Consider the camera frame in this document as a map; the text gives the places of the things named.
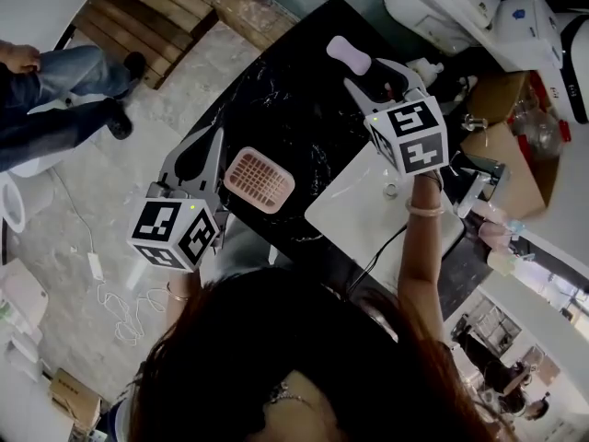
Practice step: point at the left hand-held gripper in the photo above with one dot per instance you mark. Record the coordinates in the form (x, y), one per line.
(156, 228)

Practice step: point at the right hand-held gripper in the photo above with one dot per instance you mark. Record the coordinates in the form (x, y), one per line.
(414, 131)

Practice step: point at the lilac bar of soap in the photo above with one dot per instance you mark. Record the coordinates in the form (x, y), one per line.
(345, 53)

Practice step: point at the pink soap dish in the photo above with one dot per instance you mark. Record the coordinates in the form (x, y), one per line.
(260, 180)

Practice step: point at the person's right forearm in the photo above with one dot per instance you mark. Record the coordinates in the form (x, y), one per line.
(419, 260)

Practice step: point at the person's left forearm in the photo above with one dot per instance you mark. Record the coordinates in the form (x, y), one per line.
(180, 290)

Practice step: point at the white pump dispenser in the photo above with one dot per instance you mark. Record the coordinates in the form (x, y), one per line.
(425, 69)

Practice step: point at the white toilet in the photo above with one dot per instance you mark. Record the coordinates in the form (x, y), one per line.
(437, 12)

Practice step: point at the chrome sink drain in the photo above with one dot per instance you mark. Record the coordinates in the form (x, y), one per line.
(391, 189)

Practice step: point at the white rectangular sink basin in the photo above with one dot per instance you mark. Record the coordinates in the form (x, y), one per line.
(359, 214)

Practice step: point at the chrome faucet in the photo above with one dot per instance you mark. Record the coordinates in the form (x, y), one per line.
(478, 184)

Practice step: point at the open cardboard box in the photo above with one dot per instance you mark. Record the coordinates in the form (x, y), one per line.
(506, 154)

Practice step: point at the wooden pallet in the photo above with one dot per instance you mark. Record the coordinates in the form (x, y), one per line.
(142, 21)

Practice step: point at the white power adapter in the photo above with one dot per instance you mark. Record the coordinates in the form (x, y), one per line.
(95, 265)

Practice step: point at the clear plastic bottles bag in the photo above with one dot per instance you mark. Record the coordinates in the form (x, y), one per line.
(538, 129)

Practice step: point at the pink plastic cup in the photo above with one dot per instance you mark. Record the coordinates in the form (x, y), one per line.
(494, 233)

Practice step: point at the small cardboard box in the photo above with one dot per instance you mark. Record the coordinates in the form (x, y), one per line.
(73, 396)

